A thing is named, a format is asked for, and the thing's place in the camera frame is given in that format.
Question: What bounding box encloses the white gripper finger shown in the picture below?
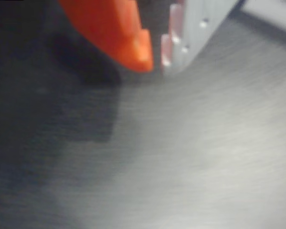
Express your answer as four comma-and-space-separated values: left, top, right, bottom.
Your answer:
160, 0, 240, 76

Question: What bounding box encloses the white open cardboard box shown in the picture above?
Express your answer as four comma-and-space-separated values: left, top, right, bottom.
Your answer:
238, 0, 286, 42

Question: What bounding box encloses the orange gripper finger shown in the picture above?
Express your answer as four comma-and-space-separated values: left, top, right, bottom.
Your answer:
58, 0, 154, 73

